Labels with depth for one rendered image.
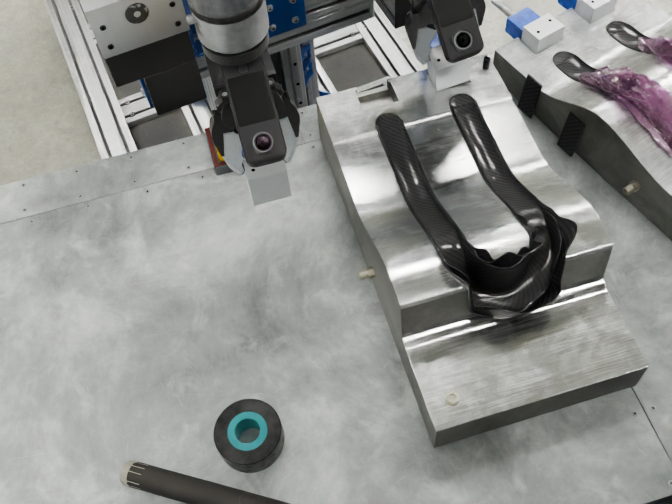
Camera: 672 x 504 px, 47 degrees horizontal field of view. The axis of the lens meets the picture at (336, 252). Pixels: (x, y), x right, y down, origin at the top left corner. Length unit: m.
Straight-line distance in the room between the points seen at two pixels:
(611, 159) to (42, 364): 0.81
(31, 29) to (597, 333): 2.22
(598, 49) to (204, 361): 0.74
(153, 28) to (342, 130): 0.33
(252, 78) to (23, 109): 1.76
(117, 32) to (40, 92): 1.40
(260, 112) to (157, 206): 0.37
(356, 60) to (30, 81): 1.05
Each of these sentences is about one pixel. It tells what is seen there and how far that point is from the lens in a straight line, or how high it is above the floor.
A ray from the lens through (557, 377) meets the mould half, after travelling 0.94.
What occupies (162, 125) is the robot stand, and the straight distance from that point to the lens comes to 2.07.
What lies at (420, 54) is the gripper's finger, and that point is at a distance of 1.07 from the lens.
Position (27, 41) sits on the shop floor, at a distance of 2.77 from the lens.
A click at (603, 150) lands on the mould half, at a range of 1.14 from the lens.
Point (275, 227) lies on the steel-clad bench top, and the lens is 1.10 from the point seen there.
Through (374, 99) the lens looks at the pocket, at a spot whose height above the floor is 0.86.
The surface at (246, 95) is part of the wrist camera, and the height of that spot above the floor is 1.11.
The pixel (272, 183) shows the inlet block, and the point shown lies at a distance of 0.97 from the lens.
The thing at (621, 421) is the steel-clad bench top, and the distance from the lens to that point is 1.00.
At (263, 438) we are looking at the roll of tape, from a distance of 0.93.
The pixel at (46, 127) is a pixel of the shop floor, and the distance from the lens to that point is 2.47.
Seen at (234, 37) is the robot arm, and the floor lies 1.18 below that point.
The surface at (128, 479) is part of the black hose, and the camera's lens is 0.96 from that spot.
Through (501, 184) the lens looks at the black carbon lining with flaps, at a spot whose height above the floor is 0.88.
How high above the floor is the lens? 1.71
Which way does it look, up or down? 58 degrees down
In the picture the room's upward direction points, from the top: 6 degrees counter-clockwise
